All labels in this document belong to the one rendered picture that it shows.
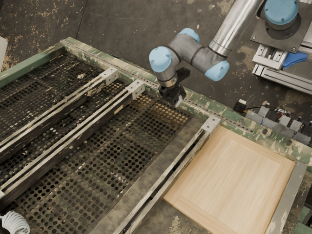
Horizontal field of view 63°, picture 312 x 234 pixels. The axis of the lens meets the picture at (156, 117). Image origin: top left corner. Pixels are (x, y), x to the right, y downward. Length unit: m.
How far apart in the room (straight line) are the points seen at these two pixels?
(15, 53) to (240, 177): 3.77
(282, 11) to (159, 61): 0.57
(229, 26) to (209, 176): 0.76
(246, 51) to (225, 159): 1.31
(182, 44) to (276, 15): 0.45
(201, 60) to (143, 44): 2.04
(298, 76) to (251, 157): 0.92
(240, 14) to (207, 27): 1.79
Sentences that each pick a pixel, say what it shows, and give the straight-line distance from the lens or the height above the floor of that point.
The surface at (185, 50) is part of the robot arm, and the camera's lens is 0.89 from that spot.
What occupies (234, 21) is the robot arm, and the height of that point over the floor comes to 1.61.
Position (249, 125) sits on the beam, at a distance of 1.55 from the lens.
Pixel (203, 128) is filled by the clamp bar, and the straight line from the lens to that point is 1.43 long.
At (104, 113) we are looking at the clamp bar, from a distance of 1.52.
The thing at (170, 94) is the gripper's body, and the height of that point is 1.47.
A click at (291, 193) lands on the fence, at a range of 1.38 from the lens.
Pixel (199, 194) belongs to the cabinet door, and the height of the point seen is 1.24.
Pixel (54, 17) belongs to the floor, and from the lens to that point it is 3.89.
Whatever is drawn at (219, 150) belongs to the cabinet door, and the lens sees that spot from 1.43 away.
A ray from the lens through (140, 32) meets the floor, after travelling 2.92.
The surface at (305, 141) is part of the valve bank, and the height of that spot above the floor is 0.74.
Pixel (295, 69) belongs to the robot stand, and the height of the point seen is 0.21.
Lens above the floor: 2.39
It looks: 62 degrees down
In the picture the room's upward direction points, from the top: 92 degrees counter-clockwise
